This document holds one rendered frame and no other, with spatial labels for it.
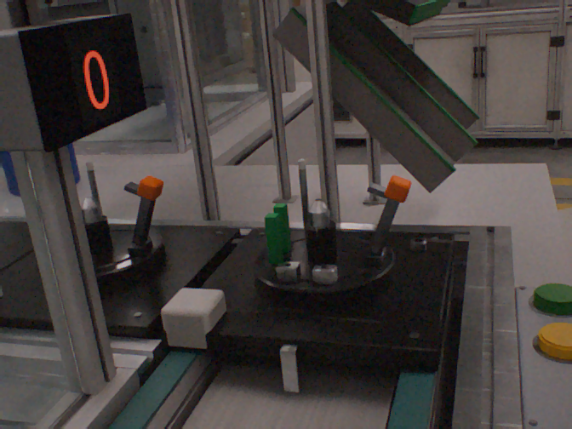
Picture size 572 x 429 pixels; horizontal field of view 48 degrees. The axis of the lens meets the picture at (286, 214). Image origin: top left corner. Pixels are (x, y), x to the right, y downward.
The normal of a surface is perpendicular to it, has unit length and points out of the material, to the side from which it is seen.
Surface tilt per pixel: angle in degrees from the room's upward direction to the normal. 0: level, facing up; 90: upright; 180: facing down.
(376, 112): 90
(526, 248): 0
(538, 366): 0
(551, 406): 0
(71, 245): 90
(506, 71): 90
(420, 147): 90
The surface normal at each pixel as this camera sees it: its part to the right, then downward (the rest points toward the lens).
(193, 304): -0.09, -0.93
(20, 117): -0.29, 0.36
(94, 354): 0.95, 0.02
